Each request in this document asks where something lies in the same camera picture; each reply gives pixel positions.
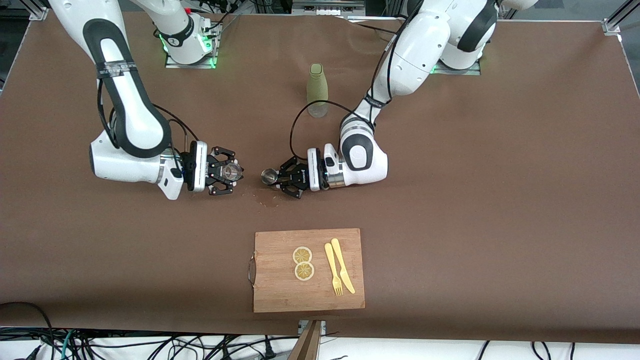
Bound clear glass shaker cup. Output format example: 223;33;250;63
221;163;244;184

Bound small metal bits on table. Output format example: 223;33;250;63
252;189;282;209

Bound yellow plastic fork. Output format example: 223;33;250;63
324;242;344;297

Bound green bottle with clear base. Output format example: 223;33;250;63
306;63;330;119

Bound yellow plastic knife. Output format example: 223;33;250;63
330;238;356;295

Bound wooden cutting board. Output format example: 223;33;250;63
248;228;366;314

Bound grey power strip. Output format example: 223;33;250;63
291;0;367;16

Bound brown table cover sheet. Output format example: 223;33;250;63
0;9;640;346

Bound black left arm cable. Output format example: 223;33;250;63
288;99;377;162

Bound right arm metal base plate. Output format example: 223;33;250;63
165;20;219;69

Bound black right base cables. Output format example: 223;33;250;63
200;0;241;38

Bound wooden post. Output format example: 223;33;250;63
287;320;323;360

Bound black left base cable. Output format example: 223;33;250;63
345;14;401;37

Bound tangled black floor cables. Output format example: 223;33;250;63
30;327;283;360

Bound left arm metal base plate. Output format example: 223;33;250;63
431;61;482;76

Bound black looped cable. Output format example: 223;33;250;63
0;301;57;360

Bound aluminium frame corner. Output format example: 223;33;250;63
602;0;640;37
29;0;51;21

